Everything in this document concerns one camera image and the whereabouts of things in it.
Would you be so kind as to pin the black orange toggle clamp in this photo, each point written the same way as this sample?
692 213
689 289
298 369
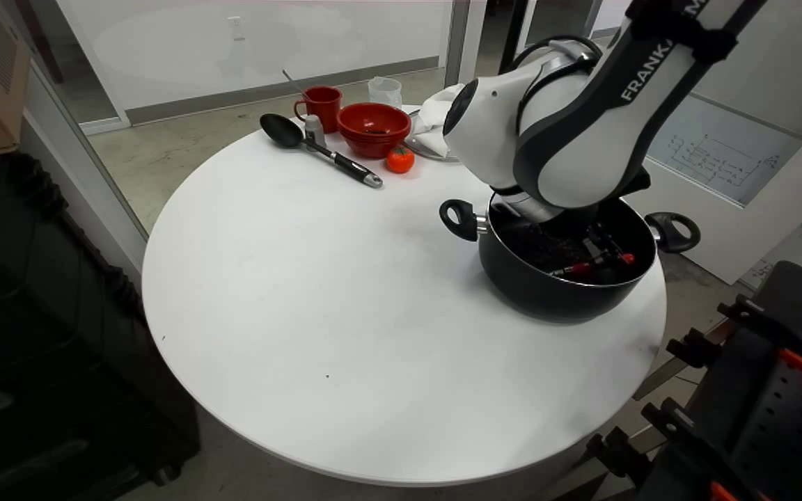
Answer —
689 420
696 349

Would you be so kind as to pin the black perforated breadboard table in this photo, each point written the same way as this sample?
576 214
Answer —
791 427

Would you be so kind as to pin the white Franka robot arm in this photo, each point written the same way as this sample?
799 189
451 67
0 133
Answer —
569 167

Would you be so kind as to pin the red mug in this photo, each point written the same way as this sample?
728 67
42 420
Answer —
323 103

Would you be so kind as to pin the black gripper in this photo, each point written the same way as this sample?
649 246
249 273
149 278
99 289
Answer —
541 242

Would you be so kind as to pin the white cloth towel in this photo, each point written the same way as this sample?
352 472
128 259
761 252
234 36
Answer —
429 121

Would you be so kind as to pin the red plastic bowl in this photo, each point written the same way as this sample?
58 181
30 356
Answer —
374 132

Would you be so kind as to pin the sheet with handwriting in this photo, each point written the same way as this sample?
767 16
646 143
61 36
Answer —
745 157

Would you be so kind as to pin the clear plastic cup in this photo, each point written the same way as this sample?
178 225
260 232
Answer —
384 89

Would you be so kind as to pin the white door panel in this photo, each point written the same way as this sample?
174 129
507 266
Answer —
764 232

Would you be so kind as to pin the large black ladle spoon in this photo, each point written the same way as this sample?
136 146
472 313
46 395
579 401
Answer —
278 129

